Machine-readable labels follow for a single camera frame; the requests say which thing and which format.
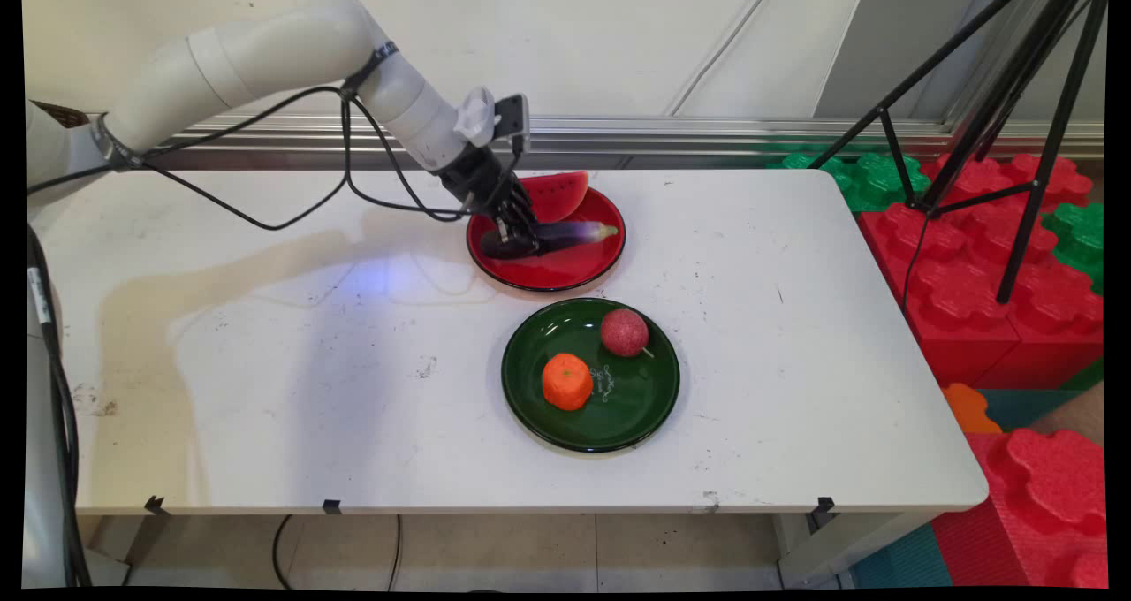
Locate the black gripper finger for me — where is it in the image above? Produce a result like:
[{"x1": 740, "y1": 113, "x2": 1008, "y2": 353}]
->
[
  {"x1": 505, "y1": 190, "x2": 543, "y2": 255},
  {"x1": 482, "y1": 210, "x2": 524, "y2": 255}
]

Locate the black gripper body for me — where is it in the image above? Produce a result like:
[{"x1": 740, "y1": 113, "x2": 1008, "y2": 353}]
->
[{"x1": 436, "y1": 144, "x2": 529, "y2": 222}]

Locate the purple eggplant toy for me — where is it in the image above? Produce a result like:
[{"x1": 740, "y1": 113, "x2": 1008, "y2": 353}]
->
[{"x1": 480, "y1": 220, "x2": 619, "y2": 261}]

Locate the red watermelon slice toy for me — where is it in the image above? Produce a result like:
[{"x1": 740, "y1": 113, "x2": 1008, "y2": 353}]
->
[{"x1": 515, "y1": 171, "x2": 591, "y2": 224}]

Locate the red round plate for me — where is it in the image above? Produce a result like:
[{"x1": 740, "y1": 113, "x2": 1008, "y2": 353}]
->
[{"x1": 466, "y1": 184, "x2": 627, "y2": 293}]

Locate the red round fruit toy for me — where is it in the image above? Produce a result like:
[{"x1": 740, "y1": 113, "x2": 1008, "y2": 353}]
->
[{"x1": 600, "y1": 308, "x2": 657, "y2": 360}]

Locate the orange tangerine toy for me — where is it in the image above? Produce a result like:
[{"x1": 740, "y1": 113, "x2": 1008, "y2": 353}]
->
[{"x1": 541, "y1": 352, "x2": 596, "y2": 412}]

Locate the green round plate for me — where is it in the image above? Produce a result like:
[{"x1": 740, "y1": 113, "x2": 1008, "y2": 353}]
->
[{"x1": 501, "y1": 297, "x2": 682, "y2": 454}]

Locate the green foam block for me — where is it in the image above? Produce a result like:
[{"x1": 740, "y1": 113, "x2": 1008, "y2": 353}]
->
[
  {"x1": 767, "y1": 148, "x2": 932, "y2": 215},
  {"x1": 1041, "y1": 202, "x2": 1105, "y2": 296}
]

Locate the large red foam block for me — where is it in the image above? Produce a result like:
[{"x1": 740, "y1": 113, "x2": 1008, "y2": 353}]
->
[{"x1": 859, "y1": 152, "x2": 1105, "y2": 392}]

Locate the white table leg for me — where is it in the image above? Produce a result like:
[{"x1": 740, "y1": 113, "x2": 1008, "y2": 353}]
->
[{"x1": 774, "y1": 512, "x2": 939, "y2": 590}]

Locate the orange foam piece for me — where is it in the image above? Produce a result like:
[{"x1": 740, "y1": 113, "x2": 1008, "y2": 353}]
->
[{"x1": 940, "y1": 383, "x2": 1006, "y2": 436}]

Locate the teal foam mat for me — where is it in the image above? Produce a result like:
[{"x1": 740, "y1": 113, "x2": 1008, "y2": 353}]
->
[{"x1": 848, "y1": 521, "x2": 953, "y2": 590}]

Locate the black tripod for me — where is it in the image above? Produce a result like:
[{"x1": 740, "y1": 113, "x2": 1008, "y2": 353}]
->
[{"x1": 806, "y1": 0, "x2": 1110, "y2": 307}]

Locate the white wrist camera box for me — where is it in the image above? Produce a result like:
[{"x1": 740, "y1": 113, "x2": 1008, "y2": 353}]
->
[{"x1": 453, "y1": 87, "x2": 532, "y2": 156}]

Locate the aluminium wall rail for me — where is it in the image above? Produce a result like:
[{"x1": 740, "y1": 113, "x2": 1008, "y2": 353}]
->
[{"x1": 84, "y1": 113, "x2": 1105, "y2": 162}]

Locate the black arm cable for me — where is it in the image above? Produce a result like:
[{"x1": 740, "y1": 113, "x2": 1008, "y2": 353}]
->
[{"x1": 27, "y1": 42, "x2": 482, "y2": 232}]

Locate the grey floor cable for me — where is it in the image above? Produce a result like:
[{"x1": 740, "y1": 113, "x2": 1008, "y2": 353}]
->
[{"x1": 387, "y1": 514, "x2": 405, "y2": 590}]

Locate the black floor cable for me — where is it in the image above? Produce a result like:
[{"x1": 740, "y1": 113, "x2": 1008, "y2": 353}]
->
[{"x1": 270, "y1": 514, "x2": 298, "y2": 590}]

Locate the black cable bundle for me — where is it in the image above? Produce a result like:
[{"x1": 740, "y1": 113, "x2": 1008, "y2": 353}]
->
[{"x1": 27, "y1": 225, "x2": 95, "y2": 589}]

